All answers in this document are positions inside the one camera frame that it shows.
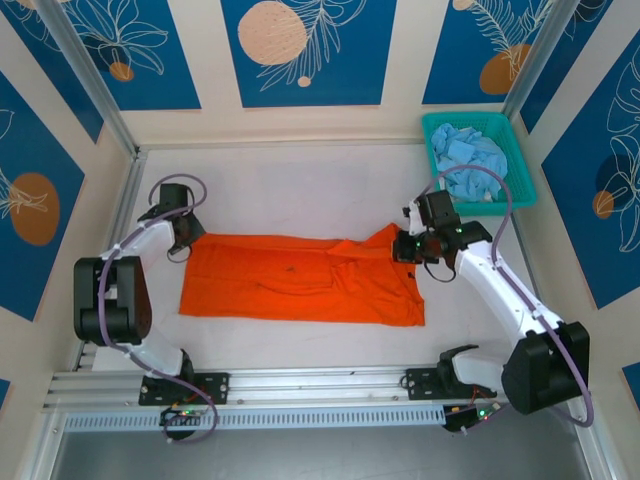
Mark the crumpled light blue t-shirt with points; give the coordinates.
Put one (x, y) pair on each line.
(470, 150)

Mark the orange t-shirt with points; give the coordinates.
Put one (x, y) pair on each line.
(280, 295)

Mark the teal plastic basket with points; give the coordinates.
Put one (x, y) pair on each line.
(520, 165)

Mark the blue floral wall panel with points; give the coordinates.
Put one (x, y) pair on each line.
(30, 150)
(450, 50)
(575, 225)
(590, 50)
(60, 85)
(165, 75)
(350, 75)

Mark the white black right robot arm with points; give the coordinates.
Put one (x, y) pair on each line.
(540, 375)

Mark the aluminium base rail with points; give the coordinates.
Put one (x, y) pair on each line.
(320, 382)

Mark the aluminium corner post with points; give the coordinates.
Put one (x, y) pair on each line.
(540, 60)
(95, 80)

